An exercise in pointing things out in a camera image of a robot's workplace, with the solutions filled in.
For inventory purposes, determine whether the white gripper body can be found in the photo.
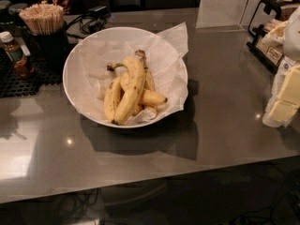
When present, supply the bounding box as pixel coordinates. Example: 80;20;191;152
262;7;300;128

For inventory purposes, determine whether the brown sauce bottle white cap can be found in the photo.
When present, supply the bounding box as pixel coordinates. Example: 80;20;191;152
0;31;34;79

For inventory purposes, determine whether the left small banana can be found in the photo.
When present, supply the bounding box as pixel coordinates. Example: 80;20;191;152
103;76;122;121

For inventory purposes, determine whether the white bowl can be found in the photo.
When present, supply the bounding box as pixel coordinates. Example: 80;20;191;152
62;26;189;129

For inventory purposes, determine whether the black rubber grid mat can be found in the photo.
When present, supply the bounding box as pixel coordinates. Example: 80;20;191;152
0;49;62;98

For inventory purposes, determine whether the black wire condiment rack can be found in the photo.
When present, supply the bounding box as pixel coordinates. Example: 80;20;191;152
247;0;300;75

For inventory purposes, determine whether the black power adapter with cable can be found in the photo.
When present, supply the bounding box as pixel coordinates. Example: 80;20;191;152
65;6;111;39

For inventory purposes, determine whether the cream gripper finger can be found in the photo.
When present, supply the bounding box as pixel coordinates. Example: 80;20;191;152
270;66;300;122

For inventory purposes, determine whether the large top banana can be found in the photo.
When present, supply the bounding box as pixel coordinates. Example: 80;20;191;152
107;56;145;126

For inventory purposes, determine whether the right crosswise banana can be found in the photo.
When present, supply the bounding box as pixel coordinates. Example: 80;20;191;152
119;71;169;107

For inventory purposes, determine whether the white paper liner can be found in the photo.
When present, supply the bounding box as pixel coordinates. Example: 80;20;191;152
74;22;189;127

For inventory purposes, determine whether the bundle of wooden stir sticks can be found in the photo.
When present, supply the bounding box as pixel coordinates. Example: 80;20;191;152
19;4;64;35

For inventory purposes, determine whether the black stick holder cup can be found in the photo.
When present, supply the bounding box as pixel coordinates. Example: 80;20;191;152
32;22;69;75

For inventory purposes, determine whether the back banana with stem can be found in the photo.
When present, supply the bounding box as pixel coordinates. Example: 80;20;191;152
135;50;155;91

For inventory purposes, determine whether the dark jar with lid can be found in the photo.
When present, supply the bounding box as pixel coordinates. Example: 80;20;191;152
8;3;28;27
0;0;15;32

